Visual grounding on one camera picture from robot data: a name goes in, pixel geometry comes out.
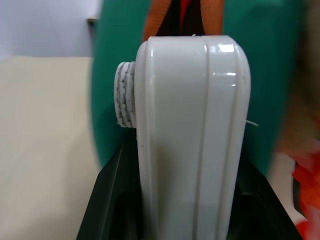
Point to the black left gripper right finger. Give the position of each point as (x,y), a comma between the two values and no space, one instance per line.
(260,207)

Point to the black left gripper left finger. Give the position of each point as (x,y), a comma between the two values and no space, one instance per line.
(112,197)

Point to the orange and teal backpack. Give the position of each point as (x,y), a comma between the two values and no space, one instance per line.
(272,50)

